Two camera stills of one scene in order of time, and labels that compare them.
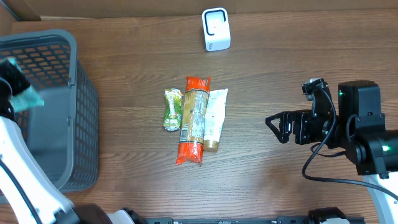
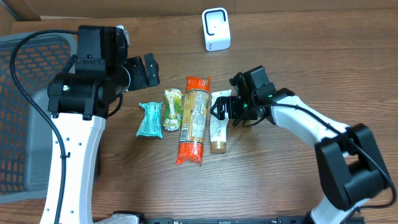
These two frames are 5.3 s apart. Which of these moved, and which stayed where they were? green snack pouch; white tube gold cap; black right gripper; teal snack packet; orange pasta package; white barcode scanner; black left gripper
Moved: black right gripper; teal snack packet; black left gripper; white tube gold cap
Stayed: green snack pouch; white barcode scanner; orange pasta package
